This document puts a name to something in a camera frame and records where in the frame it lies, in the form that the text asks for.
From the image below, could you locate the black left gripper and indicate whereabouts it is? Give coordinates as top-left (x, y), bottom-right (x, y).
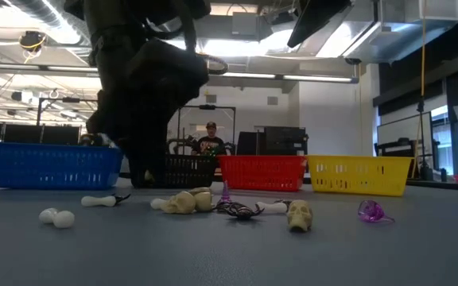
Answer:
top-left (101, 39), bottom-right (210, 188)

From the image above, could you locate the blue plastic basket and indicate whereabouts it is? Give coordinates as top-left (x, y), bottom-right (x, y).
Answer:
top-left (0, 141), bottom-right (125, 190)

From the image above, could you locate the black plastic basket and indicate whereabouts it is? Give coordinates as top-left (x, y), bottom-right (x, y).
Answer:
top-left (164, 153), bottom-right (218, 190)

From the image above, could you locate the person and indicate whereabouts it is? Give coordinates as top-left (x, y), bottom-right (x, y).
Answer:
top-left (191, 121), bottom-right (227, 156)
top-left (78, 133), bottom-right (115, 149)

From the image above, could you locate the grey ceiling box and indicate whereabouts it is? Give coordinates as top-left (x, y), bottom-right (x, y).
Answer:
top-left (231, 11), bottom-right (260, 37)

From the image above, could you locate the long ceiling light strip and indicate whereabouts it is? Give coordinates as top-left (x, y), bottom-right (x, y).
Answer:
top-left (0, 62), bottom-right (359, 83)

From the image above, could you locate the black monitor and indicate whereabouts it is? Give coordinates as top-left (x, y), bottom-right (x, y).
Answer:
top-left (236, 130), bottom-right (266, 157)

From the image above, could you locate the red plastic basket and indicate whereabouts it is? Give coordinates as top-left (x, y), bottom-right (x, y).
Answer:
top-left (217, 154), bottom-right (308, 193)

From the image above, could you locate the black equipment case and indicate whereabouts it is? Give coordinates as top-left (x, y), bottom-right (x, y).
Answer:
top-left (263, 126), bottom-right (309, 157)

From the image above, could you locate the whiteboard on stand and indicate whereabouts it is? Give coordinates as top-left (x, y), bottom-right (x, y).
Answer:
top-left (375, 111), bottom-right (433, 158)

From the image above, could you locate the black equipment cart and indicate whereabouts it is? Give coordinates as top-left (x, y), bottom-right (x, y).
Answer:
top-left (374, 137), bottom-right (417, 158)

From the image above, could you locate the yellow plastic basket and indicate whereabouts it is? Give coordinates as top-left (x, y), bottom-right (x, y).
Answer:
top-left (305, 154), bottom-right (413, 197)

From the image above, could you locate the black tripod stand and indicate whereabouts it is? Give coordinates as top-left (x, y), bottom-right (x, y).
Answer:
top-left (414, 97), bottom-right (433, 182)

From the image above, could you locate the black metal frame rig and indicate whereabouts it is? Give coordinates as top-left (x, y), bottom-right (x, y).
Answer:
top-left (37, 97), bottom-right (102, 138)
top-left (177, 104), bottom-right (237, 156)

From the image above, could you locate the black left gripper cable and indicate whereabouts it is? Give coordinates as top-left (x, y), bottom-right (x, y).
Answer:
top-left (145, 15), bottom-right (230, 76)

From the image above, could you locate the yellow hanging cord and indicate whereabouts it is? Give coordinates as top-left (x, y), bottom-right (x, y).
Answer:
top-left (420, 0), bottom-right (427, 100)

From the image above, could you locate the ceiling cord reel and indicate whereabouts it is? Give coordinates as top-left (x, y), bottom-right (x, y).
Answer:
top-left (18, 30), bottom-right (47, 52)

